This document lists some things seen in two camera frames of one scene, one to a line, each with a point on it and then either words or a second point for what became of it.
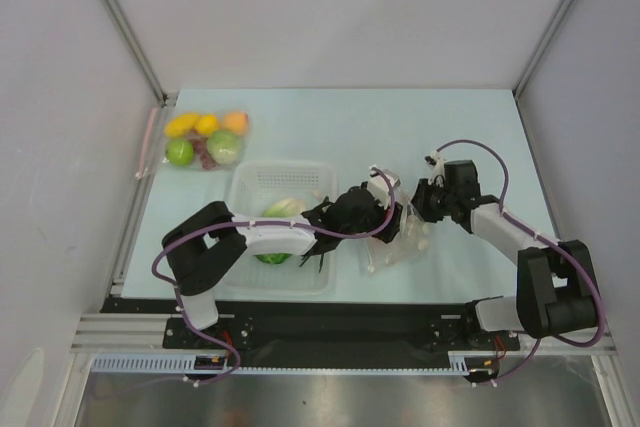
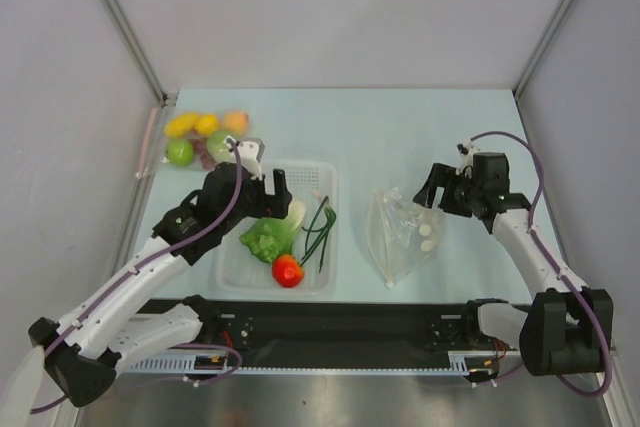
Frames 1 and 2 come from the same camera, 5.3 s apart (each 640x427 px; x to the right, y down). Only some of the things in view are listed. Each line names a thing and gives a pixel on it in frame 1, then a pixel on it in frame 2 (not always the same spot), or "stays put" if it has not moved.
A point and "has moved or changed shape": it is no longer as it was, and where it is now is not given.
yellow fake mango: [178, 124] stays put
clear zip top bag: [410, 245] has moved or changed shape
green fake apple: [179, 152] stays put
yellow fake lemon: [208, 124] stays put
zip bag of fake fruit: [205, 141] stays put
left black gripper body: [384, 234] to [253, 201]
